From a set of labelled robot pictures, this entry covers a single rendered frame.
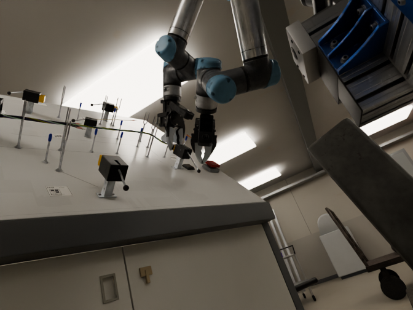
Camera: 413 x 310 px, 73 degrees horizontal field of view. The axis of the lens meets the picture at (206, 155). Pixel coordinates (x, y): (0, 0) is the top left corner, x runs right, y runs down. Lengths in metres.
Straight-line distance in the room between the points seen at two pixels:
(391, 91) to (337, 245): 6.47
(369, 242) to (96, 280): 7.42
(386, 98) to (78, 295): 0.70
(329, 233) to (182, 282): 6.36
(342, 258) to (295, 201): 1.87
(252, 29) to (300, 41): 0.18
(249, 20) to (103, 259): 0.70
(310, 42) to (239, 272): 0.65
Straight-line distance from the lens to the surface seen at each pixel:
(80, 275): 0.67
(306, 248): 7.86
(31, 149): 0.98
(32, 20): 2.52
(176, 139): 1.14
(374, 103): 0.62
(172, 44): 1.00
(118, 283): 0.69
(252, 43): 0.83
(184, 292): 0.77
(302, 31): 0.73
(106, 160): 0.72
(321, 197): 7.93
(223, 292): 0.85
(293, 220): 7.93
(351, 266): 7.03
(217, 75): 0.79
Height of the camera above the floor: 0.64
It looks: 25 degrees up
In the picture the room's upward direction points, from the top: 20 degrees counter-clockwise
